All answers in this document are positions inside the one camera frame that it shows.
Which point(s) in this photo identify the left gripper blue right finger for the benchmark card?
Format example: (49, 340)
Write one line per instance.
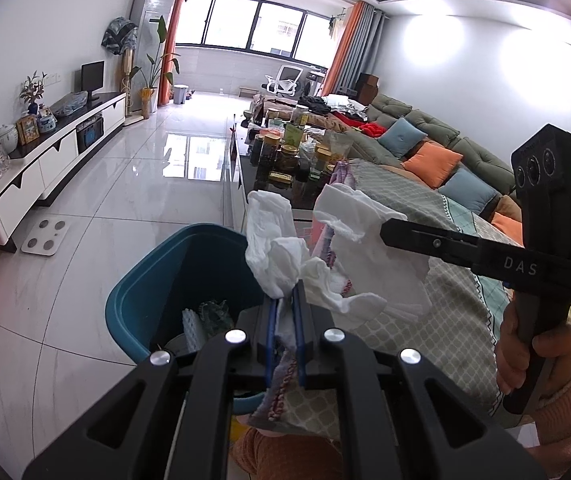
(306, 337)

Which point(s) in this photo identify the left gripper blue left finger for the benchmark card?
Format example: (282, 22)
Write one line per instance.
(265, 355)

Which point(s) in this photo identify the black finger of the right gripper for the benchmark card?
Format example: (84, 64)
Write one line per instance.
(449, 246)

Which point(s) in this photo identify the white tissue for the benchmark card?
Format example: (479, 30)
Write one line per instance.
(350, 271)

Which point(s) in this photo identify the white foam fruit net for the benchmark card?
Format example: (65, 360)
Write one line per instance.
(193, 331)

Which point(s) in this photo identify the pink sleeved right forearm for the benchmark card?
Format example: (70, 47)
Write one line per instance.
(553, 423)

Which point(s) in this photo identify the teal plastic trash bin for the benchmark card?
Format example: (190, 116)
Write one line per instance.
(200, 263)

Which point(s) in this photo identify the orange cushion near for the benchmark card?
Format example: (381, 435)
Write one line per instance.
(508, 226)

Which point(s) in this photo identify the orange cushion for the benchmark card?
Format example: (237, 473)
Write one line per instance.
(508, 226)
(433, 163)

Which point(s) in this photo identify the teal cushion near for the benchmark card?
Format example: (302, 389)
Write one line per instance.
(466, 189)

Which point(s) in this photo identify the teal cushion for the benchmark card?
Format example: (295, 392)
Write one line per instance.
(466, 189)
(401, 137)

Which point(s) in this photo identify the patterned green bed cover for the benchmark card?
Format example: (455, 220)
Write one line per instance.
(460, 332)

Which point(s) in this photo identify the orange cushion far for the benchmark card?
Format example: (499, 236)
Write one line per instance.
(433, 163)

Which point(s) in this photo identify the teal cushion far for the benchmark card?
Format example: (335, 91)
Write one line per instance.
(401, 137)

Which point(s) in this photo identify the green brown sectional sofa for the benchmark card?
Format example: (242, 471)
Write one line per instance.
(416, 145)

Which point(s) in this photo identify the cluttered glass coffee table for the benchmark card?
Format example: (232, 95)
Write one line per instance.
(257, 159)

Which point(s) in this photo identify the white office chair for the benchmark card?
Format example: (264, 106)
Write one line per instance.
(285, 82)

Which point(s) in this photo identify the small white waste bin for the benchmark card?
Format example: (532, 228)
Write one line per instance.
(180, 93)

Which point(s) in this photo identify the white bathroom scale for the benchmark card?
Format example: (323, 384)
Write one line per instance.
(46, 236)

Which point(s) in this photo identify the orange curtain right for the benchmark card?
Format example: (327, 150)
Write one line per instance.
(341, 52)

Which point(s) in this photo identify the orange curtain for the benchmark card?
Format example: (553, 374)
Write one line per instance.
(166, 82)
(341, 52)

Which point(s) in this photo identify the tall green potted plant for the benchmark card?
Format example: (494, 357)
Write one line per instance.
(145, 81)

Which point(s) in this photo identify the orange curtain left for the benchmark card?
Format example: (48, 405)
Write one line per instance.
(166, 82)

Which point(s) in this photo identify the white black tv cabinet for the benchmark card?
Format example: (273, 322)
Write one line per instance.
(39, 171)

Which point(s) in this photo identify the small black monitor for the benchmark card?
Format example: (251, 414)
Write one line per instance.
(91, 79)

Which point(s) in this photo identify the white standing air conditioner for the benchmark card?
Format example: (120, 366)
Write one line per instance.
(141, 13)

